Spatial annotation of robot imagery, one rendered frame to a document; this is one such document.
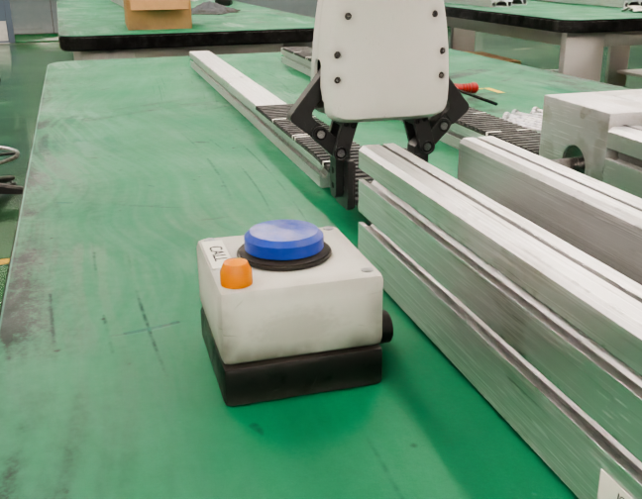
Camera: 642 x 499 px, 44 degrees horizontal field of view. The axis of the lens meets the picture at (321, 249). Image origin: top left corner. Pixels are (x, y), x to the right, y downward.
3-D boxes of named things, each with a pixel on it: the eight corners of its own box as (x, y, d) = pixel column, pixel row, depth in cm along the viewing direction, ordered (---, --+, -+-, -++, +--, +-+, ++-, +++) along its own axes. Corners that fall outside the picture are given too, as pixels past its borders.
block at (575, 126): (508, 208, 67) (517, 96, 64) (633, 195, 71) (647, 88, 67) (568, 242, 59) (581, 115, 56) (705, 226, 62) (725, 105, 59)
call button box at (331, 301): (201, 337, 45) (194, 232, 43) (364, 316, 47) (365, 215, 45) (225, 409, 37) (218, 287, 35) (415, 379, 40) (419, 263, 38)
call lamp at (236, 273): (217, 278, 37) (216, 254, 37) (249, 275, 37) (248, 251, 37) (223, 290, 36) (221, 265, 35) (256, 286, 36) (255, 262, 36)
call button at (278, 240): (239, 256, 42) (237, 220, 41) (311, 249, 43) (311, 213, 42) (254, 284, 38) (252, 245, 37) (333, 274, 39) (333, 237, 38)
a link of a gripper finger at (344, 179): (343, 118, 63) (343, 199, 65) (304, 121, 62) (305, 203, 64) (356, 126, 60) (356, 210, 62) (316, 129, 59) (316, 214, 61)
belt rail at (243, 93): (190, 66, 161) (189, 50, 159) (209, 65, 162) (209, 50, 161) (320, 187, 74) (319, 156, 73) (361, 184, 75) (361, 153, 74)
